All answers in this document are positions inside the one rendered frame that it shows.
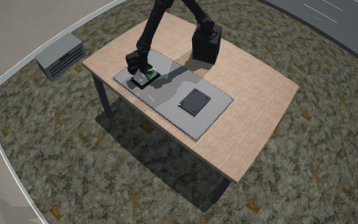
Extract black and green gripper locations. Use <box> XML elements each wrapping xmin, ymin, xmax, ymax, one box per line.
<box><xmin>139</xmin><ymin>59</ymin><xmax>154</xmax><ymax>80</ymax></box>

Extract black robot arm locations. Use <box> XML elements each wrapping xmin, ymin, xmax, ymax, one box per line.
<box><xmin>126</xmin><ymin>0</ymin><xmax>218</xmax><ymax>75</ymax></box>

